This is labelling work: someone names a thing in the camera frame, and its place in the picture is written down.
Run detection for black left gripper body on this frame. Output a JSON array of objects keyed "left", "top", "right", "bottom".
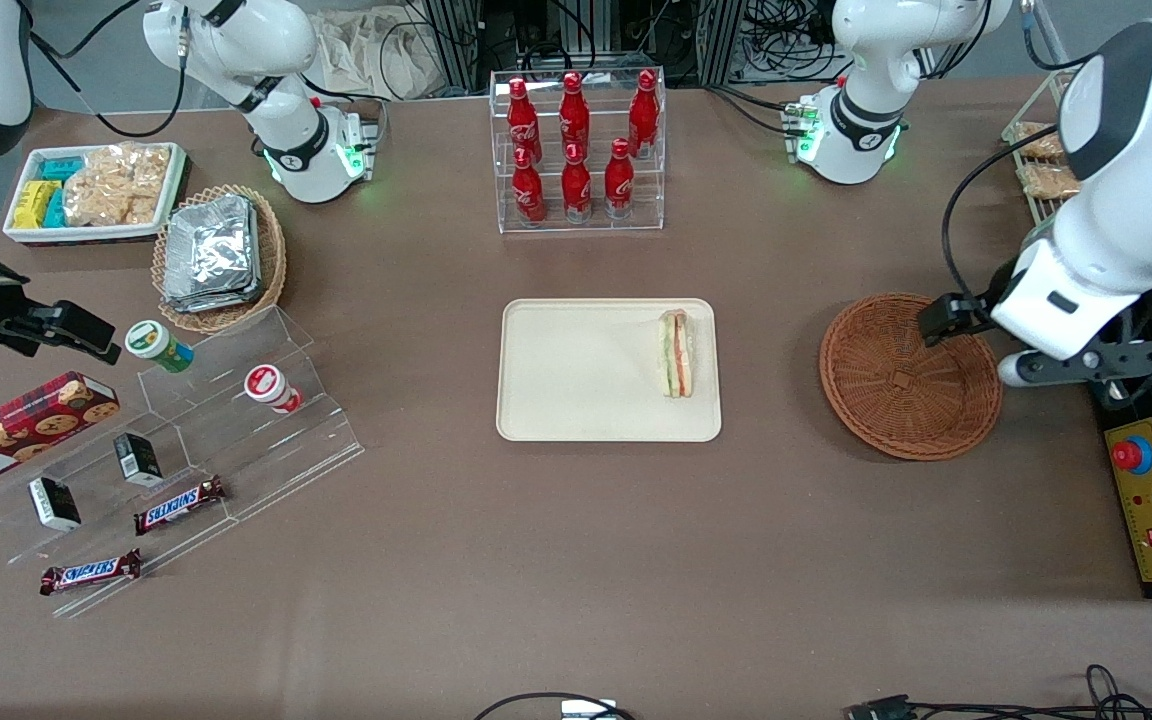
[{"left": 976, "top": 258, "right": 1025, "bottom": 323}]

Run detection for triangular sandwich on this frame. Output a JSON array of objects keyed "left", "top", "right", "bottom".
[{"left": 657, "top": 309, "right": 695, "bottom": 399}]

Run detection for brown round wicker basket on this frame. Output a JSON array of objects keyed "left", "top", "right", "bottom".
[{"left": 819, "top": 292, "right": 1004, "bottom": 462}]

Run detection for white rectangular snack tray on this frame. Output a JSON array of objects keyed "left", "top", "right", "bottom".
[{"left": 3, "top": 142, "right": 189, "bottom": 246}]

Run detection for tan oval wicker basket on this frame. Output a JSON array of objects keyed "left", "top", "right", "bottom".
[{"left": 151, "top": 184, "right": 288, "bottom": 335}]

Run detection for beige plastic tray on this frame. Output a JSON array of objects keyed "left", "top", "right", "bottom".
[{"left": 496, "top": 298, "right": 723, "bottom": 443}]

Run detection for green lid snack cup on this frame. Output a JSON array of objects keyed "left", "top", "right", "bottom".
[{"left": 125, "top": 320, "right": 195, "bottom": 374}]

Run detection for red tartan cookie box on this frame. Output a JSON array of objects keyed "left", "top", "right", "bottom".
[{"left": 0, "top": 371, "right": 121, "bottom": 494}]

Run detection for yellow snack pack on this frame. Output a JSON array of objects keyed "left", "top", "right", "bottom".
[{"left": 12, "top": 180, "right": 62, "bottom": 230}]

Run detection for clear bagged rice cracker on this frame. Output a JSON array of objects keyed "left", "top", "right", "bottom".
[
  {"left": 1014, "top": 122, "right": 1065, "bottom": 159},
  {"left": 1021, "top": 163, "right": 1082, "bottom": 199}
]

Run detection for small black box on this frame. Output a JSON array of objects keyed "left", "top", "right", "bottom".
[
  {"left": 113, "top": 432, "right": 164, "bottom": 488},
  {"left": 28, "top": 476, "right": 83, "bottom": 532}
]

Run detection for silver foil pack stack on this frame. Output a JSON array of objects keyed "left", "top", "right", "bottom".
[{"left": 162, "top": 194, "right": 263, "bottom": 314}]

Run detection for clear bag of crackers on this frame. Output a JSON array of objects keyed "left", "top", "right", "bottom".
[{"left": 63, "top": 143, "right": 172, "bottom": 227}]

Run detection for red lid snack cup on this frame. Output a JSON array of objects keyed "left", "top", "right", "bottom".
[{"left": 243, "top": 364, "right": 303, "bottom": 415}]

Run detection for brown Snickers bar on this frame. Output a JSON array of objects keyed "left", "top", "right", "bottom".
[
  {"left": 133, "top": 476, "right": 228, "bottom": 536},
  {"left": 39, "top": 548, "right": 143, "bottom": 597}
]

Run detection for clear acrylic stepped stand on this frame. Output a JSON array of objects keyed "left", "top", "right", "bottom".
[{"left": 0, "top": 305, "right": 367, "bottom": 619}]

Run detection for black box with yellow panel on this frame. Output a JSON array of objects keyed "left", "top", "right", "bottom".
[{"left": 1086, "top": 280, "right": 1152, "bottom": 601}]

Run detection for red cola bottle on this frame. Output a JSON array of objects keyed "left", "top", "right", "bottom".
[
  {"left": 561, "top": 143, "right": 593, "bottom": 223},
  {"left": 506, "top": 78, "right": 541, "bottom": 166},
  {"left": 604, "top": 138, "right": 635, "bottom": 219},
  {"left": 628, "top": 70, "right": 660, "bottom": 159},
  {"left": 512, "top": 148, "right": 547, "bottom": 226},
  {"left": 559, "top": 72, "right": 591, "bottom": 161}
]

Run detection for clear acrylic bottle rack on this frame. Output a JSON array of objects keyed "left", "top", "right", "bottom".
[{"left": 489, "top": 68, "right": 667, "bottom": 235}]

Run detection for white cloth bag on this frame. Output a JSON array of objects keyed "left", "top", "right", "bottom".
[{"left": 311, "top": 8, "right": 447, "bottom": 101}]

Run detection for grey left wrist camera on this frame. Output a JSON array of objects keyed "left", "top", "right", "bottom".
[{"left": 997, "top": 338, "right": 1152, "bottom": 389}]

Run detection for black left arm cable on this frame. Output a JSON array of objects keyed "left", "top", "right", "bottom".
[{"left": 940, "top": 132, "right": 1069, "bottom": 303}]

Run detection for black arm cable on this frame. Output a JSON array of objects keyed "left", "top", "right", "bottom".
[
  {"left": 28, "top": 0, "right": 187, "bottom": 139},
  {"left": 940, "top": 132, "right": 1069, "bottom": 303}
]

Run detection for white wire rack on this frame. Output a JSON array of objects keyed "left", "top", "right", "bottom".
[{"left": 1001, "top": 68, "right": 1083, "bottom": 229}]

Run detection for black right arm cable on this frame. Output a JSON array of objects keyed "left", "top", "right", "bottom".
[{"left": 28, "top": 0, "right": 187, "bottom": 139}]

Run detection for grey metal frame strut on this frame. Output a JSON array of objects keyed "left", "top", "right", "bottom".
[{"left": 1021, "top": 0, "right": 1069, "bottom": 69}]

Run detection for black cable tangle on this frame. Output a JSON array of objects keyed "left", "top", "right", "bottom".
[{"left": 741, "top": 0, "right": 845, "bottom": 83}]

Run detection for aluminium profile post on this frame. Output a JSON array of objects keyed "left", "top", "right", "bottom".
[
  {"left": 694, "top": 0, "right": 747, "bottom": 87},
  {"left": 423, "top": 0, "right": 483, "bottom": 93}
]

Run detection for black cable connector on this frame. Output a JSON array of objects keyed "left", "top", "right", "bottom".
[{"left": 844, "top": 694, "right": 917, "bottom": 720}]

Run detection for tangled black cables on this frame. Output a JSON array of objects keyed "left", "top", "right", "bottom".
[{"left": 911, "top": 664, "right": 1152, "bottom": 720}]

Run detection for looped black cable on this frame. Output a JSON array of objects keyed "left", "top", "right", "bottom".
[{"left": 474, "top": 692, "right": 637, "bottom": 720}]

